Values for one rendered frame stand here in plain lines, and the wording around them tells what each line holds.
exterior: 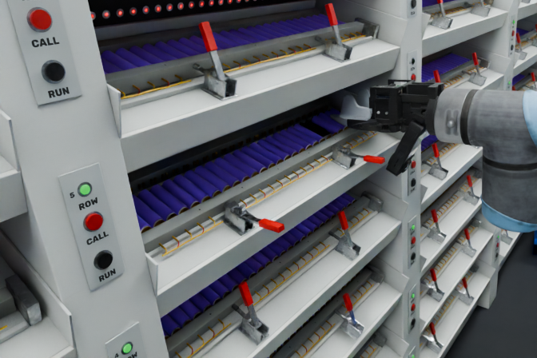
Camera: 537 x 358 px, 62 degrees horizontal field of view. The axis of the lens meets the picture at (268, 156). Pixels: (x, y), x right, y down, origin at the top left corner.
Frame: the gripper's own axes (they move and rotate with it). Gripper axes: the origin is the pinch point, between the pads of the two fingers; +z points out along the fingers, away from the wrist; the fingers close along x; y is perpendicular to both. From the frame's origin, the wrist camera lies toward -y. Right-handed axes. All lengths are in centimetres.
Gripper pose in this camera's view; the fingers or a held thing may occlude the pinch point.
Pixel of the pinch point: (341, 117)
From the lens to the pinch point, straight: 90.8
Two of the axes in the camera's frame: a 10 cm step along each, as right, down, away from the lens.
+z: -7.4, -1.4, 6.6
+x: -6.6, 3.2, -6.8
